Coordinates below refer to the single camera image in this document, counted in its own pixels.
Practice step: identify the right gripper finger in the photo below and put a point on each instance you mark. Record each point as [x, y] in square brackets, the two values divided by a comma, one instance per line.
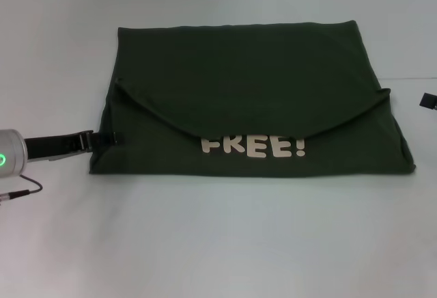
[429, 101]

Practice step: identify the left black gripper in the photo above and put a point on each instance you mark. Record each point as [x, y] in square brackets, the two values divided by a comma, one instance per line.
[54, 144]

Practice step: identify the dark green shirt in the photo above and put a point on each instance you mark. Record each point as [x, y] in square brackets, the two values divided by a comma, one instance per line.
[239, 72]

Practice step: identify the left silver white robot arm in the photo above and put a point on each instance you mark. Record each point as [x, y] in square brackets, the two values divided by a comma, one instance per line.
[12, 154]

